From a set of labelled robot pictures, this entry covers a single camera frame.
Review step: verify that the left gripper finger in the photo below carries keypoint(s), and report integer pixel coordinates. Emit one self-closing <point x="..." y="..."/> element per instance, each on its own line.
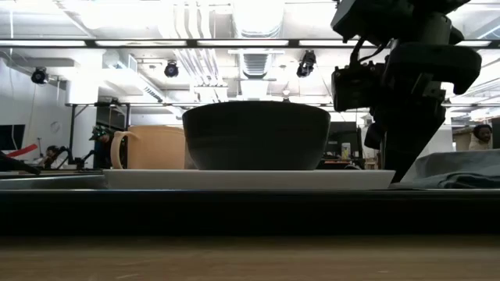
<point x="15" y="164"/>

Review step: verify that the black bowl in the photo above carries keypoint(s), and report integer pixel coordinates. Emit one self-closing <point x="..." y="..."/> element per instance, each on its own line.
<point x="256" y="136"/>

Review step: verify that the black plastic tray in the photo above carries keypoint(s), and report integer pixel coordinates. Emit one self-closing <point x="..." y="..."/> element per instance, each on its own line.
<point x="250" y="212"/>

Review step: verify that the black metal rack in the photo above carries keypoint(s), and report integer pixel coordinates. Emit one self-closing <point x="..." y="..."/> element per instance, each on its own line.
<point x="72" y="129"/>

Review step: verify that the orange mug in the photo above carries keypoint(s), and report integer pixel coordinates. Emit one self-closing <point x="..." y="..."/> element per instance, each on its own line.
<point x="156" y="148"/>

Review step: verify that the grey cloth napkin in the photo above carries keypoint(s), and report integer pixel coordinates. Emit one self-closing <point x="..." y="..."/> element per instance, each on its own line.
<point x="457" y="169"/>

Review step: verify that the white round plate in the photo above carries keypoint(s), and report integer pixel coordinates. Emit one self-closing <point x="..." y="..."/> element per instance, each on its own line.
<point x="250" y="179"/>

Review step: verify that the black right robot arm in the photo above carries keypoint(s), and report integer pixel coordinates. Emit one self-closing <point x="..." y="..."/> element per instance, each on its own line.
<point x="375" y="17"/>

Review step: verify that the yellow bottle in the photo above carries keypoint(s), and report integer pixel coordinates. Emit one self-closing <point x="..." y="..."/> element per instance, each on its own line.
<point x="345" y="151"/>

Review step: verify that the black ceiling spotlight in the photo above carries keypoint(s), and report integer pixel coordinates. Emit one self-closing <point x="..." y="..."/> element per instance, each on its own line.
<point x="171" y="69"/>
<point x="40" y="76"/>
<point x="306" y="64"/>

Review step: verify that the red curved object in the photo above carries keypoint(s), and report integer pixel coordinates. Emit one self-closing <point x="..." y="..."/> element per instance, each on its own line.
<point x="23" y="150"/>

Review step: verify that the dark monitor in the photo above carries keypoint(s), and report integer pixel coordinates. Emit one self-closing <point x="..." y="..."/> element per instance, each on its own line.
<point x="343" y="132"/>

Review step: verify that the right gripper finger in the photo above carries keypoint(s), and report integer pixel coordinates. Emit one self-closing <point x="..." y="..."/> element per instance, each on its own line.
<point x="410" y="140"/>
<point x="375" y="136"/>

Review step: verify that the dark wall screen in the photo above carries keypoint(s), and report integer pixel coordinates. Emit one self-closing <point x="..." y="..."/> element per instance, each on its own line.
<point x="11" y="137"/>

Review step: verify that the small black background robot arm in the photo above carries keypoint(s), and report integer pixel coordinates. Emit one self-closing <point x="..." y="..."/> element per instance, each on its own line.
<point x="76" y="160"/>

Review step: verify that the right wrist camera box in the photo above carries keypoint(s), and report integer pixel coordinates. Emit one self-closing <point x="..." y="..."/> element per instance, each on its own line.
<point x="351" y="87"/>

